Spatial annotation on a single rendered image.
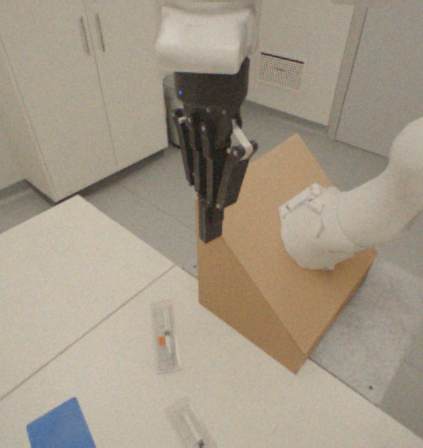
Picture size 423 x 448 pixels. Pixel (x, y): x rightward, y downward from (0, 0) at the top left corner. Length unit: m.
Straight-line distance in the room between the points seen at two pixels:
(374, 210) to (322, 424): 0.43
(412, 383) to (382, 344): 0.92
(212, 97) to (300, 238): 0.46
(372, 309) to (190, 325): 0.46
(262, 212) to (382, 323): 0.42
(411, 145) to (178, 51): 0.35
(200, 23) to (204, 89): 0.06
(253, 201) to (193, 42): 0.51
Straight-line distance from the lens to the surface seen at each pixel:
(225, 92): 0.35
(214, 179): 0.41
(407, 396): 1.81
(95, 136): 2.47
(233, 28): 0.31
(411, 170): 0.54
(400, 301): 1.04
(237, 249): 0.69
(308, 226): 0.73
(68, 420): 0.83
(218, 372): 0.82
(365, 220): 0.65
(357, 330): 0.94
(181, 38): 0.30
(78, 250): 1.11
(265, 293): 0.71
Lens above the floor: 1.49
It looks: 41 degrees down
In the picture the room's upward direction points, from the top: straight up
